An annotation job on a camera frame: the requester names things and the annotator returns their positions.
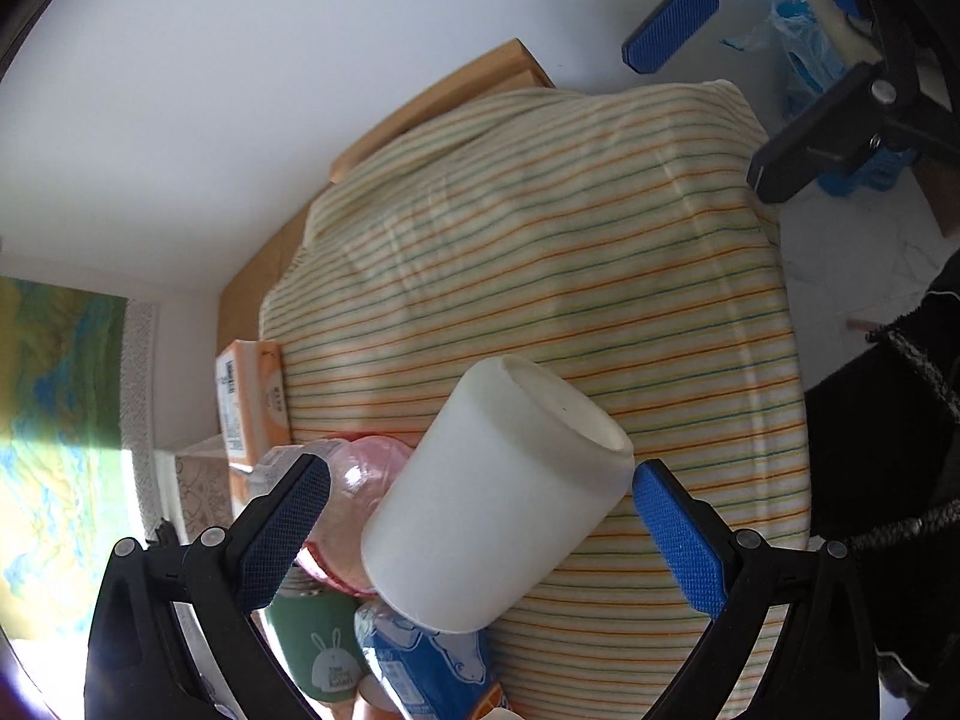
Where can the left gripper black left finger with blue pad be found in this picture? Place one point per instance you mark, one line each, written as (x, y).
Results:
(139, 664)

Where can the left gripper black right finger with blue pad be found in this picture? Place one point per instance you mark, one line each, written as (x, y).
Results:
(822, 664)

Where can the white plastic cup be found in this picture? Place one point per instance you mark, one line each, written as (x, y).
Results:
(515, 472)

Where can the green rabbit cup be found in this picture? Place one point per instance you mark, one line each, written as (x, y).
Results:
(315, 629)

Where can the orange tissue box middle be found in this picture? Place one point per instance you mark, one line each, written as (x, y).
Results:
(211, 493)

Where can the orange tissue box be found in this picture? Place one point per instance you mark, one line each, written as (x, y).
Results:
(251, 402)
(211, 493)

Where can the red orange drink bottle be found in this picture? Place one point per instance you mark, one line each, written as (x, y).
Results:
(362, 471)

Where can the blue orange drink bottle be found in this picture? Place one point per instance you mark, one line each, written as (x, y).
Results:
(428, 674)

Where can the orange tissue box left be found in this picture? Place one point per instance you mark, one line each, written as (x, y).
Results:
(251, 402)

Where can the landscape painting roller blind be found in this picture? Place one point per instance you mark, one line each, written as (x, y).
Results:
(77, 448)

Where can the striped tablecloth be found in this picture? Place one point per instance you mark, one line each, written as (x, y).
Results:
(611, 239)

